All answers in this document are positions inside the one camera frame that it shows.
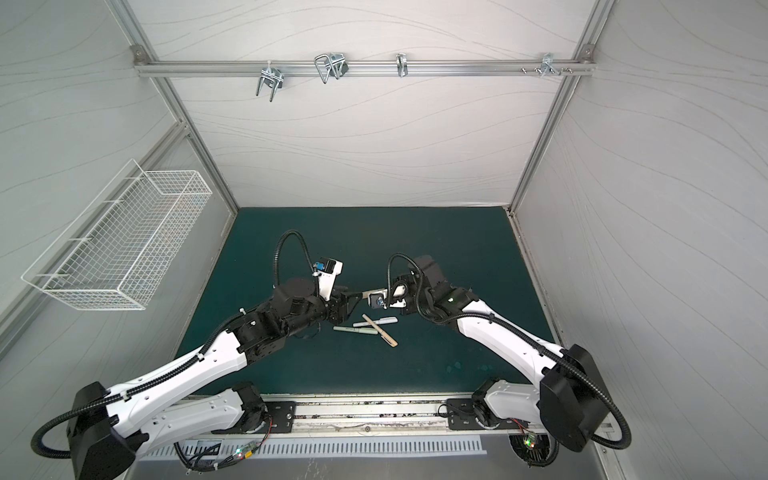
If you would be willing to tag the metal U-bolt clamp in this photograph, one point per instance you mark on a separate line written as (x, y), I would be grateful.
(271, 79)

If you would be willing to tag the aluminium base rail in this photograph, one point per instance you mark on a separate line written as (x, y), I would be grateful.
(360, 414)

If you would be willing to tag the white pen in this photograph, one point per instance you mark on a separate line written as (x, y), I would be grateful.
(380, 321)

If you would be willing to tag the metal U-bolt hook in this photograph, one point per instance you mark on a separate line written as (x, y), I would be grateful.
(331, 65)

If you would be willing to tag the metal hook bracket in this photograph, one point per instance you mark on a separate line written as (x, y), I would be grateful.
(546, 68)

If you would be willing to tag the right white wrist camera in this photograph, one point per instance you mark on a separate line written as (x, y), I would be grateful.
(385, 299)

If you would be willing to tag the aluminium crossbar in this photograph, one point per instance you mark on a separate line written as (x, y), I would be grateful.
(357, 68)

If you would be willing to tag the green table mat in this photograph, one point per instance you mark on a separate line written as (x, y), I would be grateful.
(475, 248)

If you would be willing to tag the yellow beige pen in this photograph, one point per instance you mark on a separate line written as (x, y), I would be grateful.
(385, 336)

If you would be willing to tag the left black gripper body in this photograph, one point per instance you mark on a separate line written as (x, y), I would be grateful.
(335, 310)

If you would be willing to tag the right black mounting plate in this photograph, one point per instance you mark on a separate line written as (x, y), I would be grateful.
(463, 414)

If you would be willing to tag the black mounting plate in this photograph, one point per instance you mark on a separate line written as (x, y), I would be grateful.
(463, 414)
(276, 417)

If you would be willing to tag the white wire basket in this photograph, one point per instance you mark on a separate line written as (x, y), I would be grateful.
(115, 253)

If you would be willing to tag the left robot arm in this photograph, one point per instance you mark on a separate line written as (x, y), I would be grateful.
(107, 429)

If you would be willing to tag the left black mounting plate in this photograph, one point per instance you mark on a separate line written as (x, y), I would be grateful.
(276, 417)

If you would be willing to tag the white slotted cable duct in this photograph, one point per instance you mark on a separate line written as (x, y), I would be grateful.
(335, 447)

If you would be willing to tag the light green pen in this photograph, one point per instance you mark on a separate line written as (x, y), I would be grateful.
(356, 330)

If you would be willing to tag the small metal bracket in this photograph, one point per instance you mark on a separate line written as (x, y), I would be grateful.
(401, 65)

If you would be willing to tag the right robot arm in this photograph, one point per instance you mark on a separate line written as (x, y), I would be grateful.
(570, 398)

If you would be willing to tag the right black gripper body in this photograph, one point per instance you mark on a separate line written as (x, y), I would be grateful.
(393, 294)

